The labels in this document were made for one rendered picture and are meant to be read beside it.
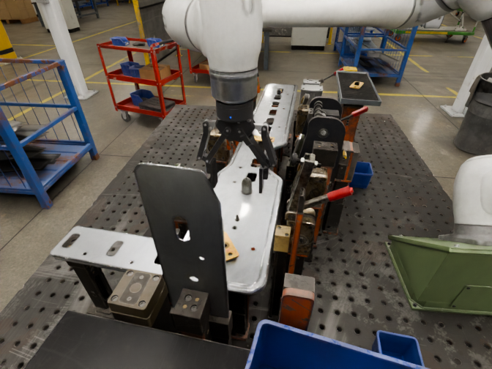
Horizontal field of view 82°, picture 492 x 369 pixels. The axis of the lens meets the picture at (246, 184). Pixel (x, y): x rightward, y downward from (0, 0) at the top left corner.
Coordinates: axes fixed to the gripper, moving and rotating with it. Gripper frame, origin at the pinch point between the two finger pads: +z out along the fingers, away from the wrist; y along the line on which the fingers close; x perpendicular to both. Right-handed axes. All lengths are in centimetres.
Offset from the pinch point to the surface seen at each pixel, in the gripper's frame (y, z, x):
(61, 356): 20.7, 10.0, 39.6
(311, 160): -16.4, -8.3, 1.2
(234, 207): 2.4, 12.9, -4.9
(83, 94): 314, 101, -315
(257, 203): -3.6, 13.0, -8.0
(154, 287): 10.2, 7.2, 26.4
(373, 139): -58, 43, -116
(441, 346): -58, 44, 7
